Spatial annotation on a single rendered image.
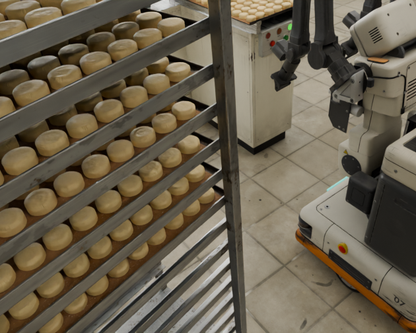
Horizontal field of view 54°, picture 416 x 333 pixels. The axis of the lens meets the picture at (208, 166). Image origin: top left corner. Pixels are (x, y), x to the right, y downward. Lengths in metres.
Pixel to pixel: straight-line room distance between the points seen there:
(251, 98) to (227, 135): 1.55
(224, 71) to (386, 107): 0.99
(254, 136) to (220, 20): 1.86
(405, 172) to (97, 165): 1.06
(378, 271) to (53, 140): 1.44
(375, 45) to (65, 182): 1.19
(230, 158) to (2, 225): 0.48
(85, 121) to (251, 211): 1.72
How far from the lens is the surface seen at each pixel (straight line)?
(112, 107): 0.73
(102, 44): 0.76
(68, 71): 0.67
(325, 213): 1.96
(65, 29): 0.60
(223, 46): 0.78
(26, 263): 0.77
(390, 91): 1.59
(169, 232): 1.00
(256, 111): 2.49
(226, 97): 0.83
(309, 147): 2.78
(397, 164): 1.50
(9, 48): 0.57
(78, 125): 0.71
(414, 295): 1.79
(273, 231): 2.23
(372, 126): 1.78
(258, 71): 2.37
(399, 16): 1.63
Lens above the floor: 1.69
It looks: 40 degrees down
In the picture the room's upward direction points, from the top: 6 degrees counter-clockwise
